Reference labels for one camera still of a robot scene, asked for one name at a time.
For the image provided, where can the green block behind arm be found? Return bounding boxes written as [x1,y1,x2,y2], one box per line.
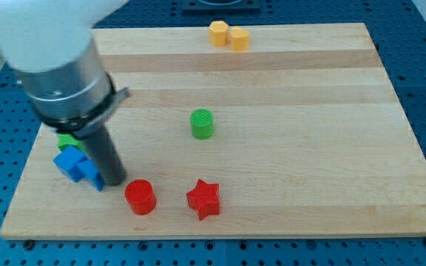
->
[57,134,86,152]

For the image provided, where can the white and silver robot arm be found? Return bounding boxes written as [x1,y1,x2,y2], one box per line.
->
[0,0,128,140]

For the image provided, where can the yellow heart block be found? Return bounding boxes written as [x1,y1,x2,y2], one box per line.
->
[230,26,250,52]

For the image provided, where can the green cylinder block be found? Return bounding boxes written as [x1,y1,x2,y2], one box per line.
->
[189,109,214,140]

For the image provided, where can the red star block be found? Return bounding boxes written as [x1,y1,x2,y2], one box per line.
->
[186,179,220,221]

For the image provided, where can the light wooden board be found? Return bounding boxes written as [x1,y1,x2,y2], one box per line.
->
[0,23,426,241]

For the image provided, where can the red cylinder block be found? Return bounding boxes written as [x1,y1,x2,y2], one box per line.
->
[124,179,157,215]

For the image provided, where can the yellow hexagon block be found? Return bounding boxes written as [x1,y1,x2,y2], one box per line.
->
[209,21,229,47]

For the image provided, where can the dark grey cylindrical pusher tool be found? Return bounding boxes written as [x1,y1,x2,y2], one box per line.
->
[81,126,126,186]

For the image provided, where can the blue block beside pusher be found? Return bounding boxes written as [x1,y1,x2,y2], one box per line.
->
[76,160,105,191]

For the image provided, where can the blue cube block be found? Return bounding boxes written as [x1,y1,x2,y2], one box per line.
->
[53,146,87,183]

